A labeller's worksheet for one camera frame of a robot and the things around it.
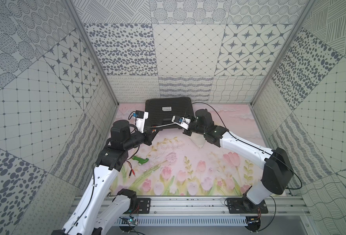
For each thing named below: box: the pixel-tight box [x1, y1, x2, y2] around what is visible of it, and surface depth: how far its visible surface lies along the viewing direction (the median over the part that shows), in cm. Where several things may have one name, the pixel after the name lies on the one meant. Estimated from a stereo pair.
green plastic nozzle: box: [131, 155, 149, 166], surface depth 90 cm
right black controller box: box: [244, 215, 261, 233], surface depth 73 cm
